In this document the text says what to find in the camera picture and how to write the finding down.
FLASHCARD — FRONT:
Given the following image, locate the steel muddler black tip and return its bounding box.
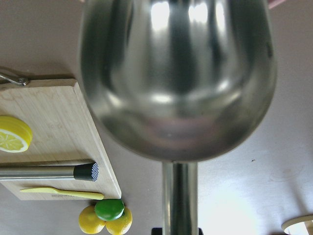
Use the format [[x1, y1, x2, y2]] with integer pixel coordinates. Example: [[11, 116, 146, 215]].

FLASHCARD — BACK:
[[0, 163, 99, 182]]

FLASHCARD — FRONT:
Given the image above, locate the yellow lemon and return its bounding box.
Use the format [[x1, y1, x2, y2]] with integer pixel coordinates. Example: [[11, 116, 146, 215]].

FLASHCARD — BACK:
[[106, 207, 133, 235], [78, 205, 106, 235]]

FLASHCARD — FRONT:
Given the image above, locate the lower yellow lemon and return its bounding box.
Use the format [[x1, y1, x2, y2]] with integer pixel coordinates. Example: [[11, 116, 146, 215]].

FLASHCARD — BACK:
[[106, 207, 133, 235]]

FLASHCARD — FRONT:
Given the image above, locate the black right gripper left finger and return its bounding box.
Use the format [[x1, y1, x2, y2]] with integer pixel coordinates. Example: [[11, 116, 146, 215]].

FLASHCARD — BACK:
[[151, 228, 163, 235]]

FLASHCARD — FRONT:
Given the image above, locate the upper yellow lemon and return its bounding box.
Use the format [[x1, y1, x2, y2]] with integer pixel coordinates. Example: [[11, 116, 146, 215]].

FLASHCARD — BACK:
[[78, 205, 106, 235]]

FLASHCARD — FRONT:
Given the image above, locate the pink bowl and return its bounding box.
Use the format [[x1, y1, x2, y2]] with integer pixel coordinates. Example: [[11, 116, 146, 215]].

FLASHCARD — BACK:
[[267, 0, 286, 9]]

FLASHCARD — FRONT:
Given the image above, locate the bamboo cutting board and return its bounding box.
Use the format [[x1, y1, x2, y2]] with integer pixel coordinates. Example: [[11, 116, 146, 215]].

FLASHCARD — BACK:
[[0, 77, 121, 200]]

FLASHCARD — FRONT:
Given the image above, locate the half lemon slice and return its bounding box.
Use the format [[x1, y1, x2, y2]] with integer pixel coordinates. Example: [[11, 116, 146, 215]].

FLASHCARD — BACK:
[[0, 116, 33, 153]]

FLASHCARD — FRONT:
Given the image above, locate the green bowl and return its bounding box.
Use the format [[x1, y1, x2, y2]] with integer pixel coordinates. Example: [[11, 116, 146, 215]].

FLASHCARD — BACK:
[[281, 215, 313, 235]]

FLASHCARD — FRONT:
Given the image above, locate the green lime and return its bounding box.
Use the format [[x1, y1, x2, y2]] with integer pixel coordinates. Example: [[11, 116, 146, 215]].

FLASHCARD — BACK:
[[94, 199, 125, 221]]

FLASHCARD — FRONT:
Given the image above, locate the stainless steel ice scoop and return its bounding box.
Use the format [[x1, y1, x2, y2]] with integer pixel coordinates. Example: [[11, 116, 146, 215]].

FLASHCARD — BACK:
[[79, 0, 276, 235]]

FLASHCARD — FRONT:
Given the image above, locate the yellow plastic knife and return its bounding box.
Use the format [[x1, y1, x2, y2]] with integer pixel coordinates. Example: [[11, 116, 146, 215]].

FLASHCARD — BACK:
[[20, 187, 104, 200]]

